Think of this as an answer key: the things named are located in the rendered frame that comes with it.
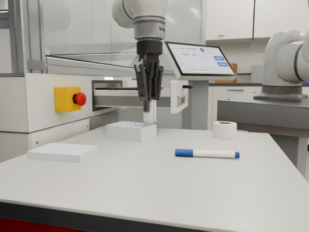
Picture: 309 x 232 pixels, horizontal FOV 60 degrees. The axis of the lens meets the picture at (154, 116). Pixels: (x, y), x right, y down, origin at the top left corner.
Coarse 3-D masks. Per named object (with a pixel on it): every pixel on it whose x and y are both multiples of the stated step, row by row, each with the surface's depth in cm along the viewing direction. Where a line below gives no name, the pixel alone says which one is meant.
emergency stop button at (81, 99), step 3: (78, 93) 75; (81, 93) 75; (84, 93) 77; (78, 96) 74; (81, 96) 75; (84, 96) 76; (75, 99) 76; (78, 99) 74; (81, 99) 75; (84, 99) 76; (78, 102) 75; (81, 102) 75; (84, 102) 76; (81, 105) 76
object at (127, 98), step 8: (168, 88) 116; (96, 96) 97; (104, 96) 96; (112, 96) 96; (120, 96) 95; (128, 96) 94; (136, 96) 93; (160, 96) 91; (168, 96) 90; (96, 104) 98; (104, 104) 97; (112, 104) 96; (120, 104) 95; (128, 104) 94; (136, 104) 94; (160, 104) 91; (168, 104) 91
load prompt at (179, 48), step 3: (174, 45) 186; (177, 45) 188; (177, 48) 185; (180, 48) 187; (183, 48) 188; (186, 48) 190; (189, 48) 192; (192, 48) 193; (195, 48) 195; (198, 48) 196; (201, 48) 198; (204, 48) 200; (189, 51) 190; (192, 51) 191; (195, 51) 193; (198, 51) 194; (201, 51) 196; (204, 51) 198; (207, 51) 200
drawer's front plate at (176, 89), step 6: (174, 84) 88; (180, 84) 96; (186, 84) 110; (174, 90) 88; (180, 90) 96; (186, 90) 111; (174, 96) 88; (180, 96) 97; (186, 96) 111; (174, 102) 88; (186, 102) 112; (174, 108) 89; (180, 108) 98
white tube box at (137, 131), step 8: (112, 128) 78; (120, 128) 77; (128, 128) 75; (136, 128) 74; (144, 128) 74; (152, 128) 78; (112, 136) 78; (120, 136) 77; (128, 136) 75; (136, 136) 74; (144, 136) 75; (152, 136) 78
